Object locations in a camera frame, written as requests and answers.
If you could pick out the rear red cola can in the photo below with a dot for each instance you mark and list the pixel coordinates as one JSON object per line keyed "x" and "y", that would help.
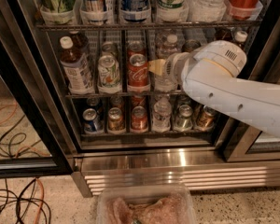
{"x": 136, "y": 47}

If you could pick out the rear gold can bottom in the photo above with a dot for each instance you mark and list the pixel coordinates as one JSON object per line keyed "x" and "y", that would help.
{"x": 117, "y": 101}

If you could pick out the red cola can middle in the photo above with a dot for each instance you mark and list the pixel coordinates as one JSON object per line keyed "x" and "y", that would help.
{"x": 138, "y": 74}

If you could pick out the front left tea bottle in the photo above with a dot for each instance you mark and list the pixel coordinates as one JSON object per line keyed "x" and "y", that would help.
{"x": 75, "y": 66}

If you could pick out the tea bottle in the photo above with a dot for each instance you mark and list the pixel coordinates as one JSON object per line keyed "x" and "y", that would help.
{"x": 240, "y": 38}
{"x": 80, "y": 41}
{"x": 75, "y": 66}
{"x": 223, "y": 34}

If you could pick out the rear left tea bottle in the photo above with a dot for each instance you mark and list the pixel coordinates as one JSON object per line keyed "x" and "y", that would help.
{"x": 80, "y": 41}

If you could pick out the front right tea bottle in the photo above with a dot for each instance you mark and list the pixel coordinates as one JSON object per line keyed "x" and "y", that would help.
{"x": 240, "y": 38}

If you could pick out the clear rear water bottle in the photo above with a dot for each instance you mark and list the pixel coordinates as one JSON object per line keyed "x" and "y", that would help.
{"x": 160, "y": 38}

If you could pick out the water bottle bottom shelf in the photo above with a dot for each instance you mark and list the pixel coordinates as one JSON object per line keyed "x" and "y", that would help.
{"x": 161, "y": 115}

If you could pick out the white green can top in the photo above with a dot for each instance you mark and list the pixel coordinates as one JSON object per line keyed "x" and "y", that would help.
{"x": 171, "y": 10}

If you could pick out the rear blue can bottom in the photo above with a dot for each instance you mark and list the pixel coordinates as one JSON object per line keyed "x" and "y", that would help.
{"x": 96, "y": 104}

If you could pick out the glass fridge door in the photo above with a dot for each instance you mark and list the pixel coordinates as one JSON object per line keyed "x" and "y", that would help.
{"x": 250, "y": 144}
{"x": 30, "y": 140}

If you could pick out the rear orange can bottom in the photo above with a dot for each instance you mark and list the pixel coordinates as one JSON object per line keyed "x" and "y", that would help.
{"x": 197, "y": 109}

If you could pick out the clear front water bottle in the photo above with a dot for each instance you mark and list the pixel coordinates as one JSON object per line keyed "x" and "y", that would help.
{"x": 167, "y": 47}

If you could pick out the rear orange soda can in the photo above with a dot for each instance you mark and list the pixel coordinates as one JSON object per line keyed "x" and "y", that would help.
{"x": 190, "y": 45}

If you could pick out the stainless steel fridge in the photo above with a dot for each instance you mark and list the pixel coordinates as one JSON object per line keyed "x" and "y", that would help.
{"x": 128, "y": 158}

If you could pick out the water bottle top shelf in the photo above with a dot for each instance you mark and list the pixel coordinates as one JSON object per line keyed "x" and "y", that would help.
{"x": 206, "y": 10}

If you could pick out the rear right tea bottle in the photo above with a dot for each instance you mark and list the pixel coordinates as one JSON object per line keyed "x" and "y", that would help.
{"x": 223, "y": 34}

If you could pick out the white green soda can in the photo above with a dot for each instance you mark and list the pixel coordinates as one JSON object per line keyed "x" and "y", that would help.
{"x": 109, "y": 75}

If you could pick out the rear silver can bottom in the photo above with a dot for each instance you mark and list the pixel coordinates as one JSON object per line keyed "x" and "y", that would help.
{"x": 182, "y": 100}

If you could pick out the blue can shelf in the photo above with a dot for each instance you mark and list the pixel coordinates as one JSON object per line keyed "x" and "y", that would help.
{"x": 134, "y": 10}
{"x": 92, "y": 122}

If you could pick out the red can bottom shelf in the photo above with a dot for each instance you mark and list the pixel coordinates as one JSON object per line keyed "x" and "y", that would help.
{"x": 139, "y": 119}

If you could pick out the glass fridge door left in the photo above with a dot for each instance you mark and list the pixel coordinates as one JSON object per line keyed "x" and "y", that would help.
{"x": 30, "y": 140}

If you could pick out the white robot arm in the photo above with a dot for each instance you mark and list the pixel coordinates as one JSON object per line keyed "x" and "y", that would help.
{"x": 209, "y": 76}

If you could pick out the silver green can bottom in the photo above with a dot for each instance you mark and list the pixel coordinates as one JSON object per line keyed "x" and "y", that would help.
{"x": 182, "y": 121}

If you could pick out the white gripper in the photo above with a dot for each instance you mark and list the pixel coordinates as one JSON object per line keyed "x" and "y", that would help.
{"x": 172, "y": 66}

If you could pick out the rear white green can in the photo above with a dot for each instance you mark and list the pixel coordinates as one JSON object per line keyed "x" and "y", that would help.
{"x": 110, "y": 48}

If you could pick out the clear water bottle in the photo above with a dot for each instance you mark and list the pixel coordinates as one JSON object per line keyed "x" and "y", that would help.
{"x": 167, "y": 47}
{"x": 160, "y": 38}

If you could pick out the orange can bottom right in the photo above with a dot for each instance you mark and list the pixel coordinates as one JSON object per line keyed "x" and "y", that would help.
{"x": 206, "y": 119}

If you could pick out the rear red can bottom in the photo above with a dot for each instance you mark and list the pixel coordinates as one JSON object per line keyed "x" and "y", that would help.
{"x": 138, "y": 100}

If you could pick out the blue can bottom shelf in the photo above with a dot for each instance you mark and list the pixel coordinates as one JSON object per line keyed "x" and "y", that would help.
{"x": 92, "y": 122}

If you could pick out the blue can top shelf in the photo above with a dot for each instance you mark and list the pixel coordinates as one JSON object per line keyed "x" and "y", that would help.
{"x": 134, "y": 10}

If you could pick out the green can top shelf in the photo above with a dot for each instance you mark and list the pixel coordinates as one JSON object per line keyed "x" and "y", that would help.
{"x": 57, "y": 11}

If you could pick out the glass fridge door right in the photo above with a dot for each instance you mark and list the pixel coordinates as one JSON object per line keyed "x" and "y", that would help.
{"x": 250, "y": 144}

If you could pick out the clear plastic container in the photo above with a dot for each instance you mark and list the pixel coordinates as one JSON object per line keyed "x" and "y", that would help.
{"x": 154, "y": 204}

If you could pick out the water bottle shelf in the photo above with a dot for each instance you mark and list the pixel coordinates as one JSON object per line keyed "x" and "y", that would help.
{"x": 206, "y": 10}
{"x": 161, "y": 115}

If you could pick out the gold can bottom shelf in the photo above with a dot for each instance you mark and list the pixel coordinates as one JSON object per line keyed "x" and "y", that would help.
{"x": 116, "y": 121}

